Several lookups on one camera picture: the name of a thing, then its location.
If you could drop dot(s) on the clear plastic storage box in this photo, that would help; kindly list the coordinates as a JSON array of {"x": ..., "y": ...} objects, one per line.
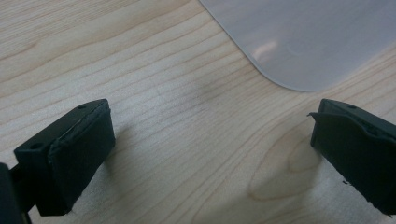
[{"x": 311, "y": 37}]

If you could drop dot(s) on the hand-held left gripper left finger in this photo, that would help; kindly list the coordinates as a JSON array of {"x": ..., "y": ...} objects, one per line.
[{"x": 71, "y": 161}]

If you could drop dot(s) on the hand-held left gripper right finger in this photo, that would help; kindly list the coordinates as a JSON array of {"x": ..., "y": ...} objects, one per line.
[{"x": 358, "y": 155}]

